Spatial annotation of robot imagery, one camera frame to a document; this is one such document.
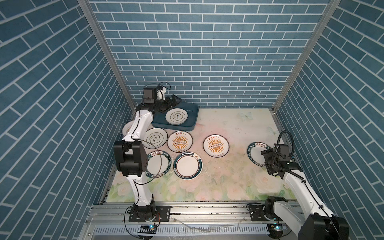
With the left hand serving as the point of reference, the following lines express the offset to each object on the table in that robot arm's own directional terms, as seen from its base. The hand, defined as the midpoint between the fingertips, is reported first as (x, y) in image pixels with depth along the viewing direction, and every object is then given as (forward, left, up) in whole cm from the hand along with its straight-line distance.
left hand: (177, 102), depth 88 cm
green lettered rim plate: (-27, +11, -25) cm, 39 cm away
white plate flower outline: (+12, +4, -26) cm, 29 cm away
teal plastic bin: (+8, +17, -27) cm, 33 cm away
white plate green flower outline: (-8, +17, -27) cm, 33 cm away
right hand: (-26, -50, -17) cm, 59 cm away
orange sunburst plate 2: (-14, -25, -26) cm, 39 cm away
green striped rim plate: (-29, -6, -26) cm, 39 cm away
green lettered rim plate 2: (-20, -49, -27) cm, 59 cm away
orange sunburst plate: (-10, 0, -27) cm, 29 cm away
